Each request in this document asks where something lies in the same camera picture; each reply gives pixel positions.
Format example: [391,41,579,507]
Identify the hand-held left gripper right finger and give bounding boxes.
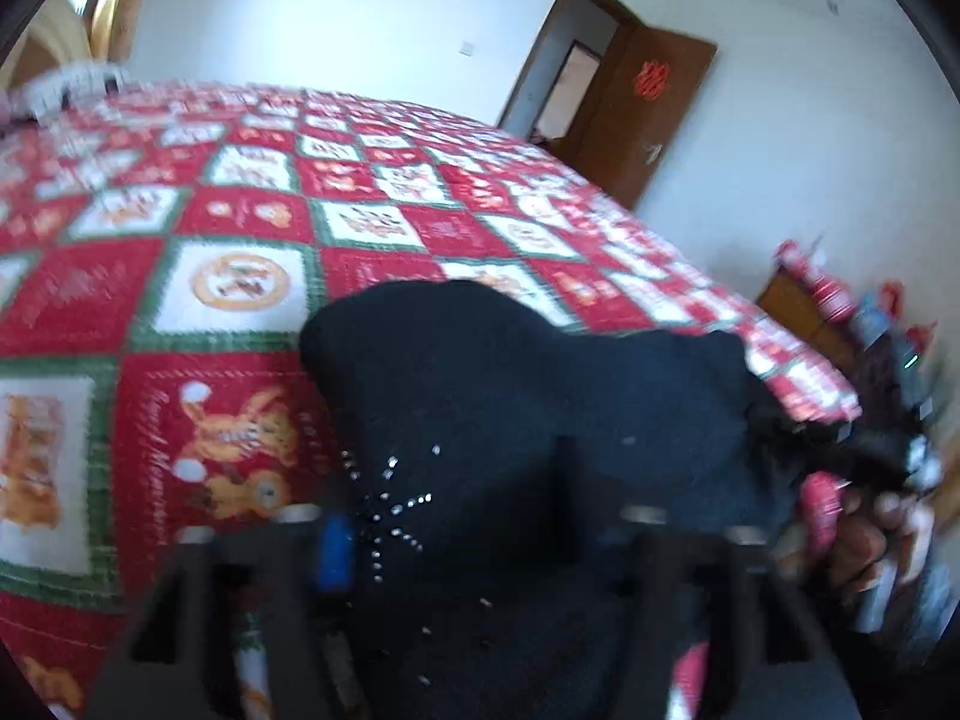
[551,435,863,720]

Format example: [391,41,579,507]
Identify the brown wooden door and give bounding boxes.
[577,19,717,211]

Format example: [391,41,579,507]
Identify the red checkered printed blanket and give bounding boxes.
[0,79,863,720]

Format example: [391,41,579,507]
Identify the red door decoration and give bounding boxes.
[632,60,671,100]

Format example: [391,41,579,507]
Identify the red patterned package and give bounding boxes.
[776,240,856,323]

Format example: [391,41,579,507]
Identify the person's right hand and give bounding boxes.
[836,491,931,601]

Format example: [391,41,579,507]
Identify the wooden cabinet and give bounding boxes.
[757,270,863,365]

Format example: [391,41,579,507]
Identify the brown door frame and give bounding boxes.
[496,0,638,151]

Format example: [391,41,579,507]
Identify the cream and brown headboard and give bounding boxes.
[0,0,95,91]

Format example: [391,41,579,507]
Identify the white patterned pillow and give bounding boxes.
[15,64,128,117]

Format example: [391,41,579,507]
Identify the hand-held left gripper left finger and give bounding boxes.
[90,506,357,720]

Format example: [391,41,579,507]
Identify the golden patterned curtain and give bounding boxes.
[86,0,162,65]

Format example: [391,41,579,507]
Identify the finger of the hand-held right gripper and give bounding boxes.
[750,405,856,466]

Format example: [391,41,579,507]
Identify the black pants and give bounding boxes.
[300,279,796,720]

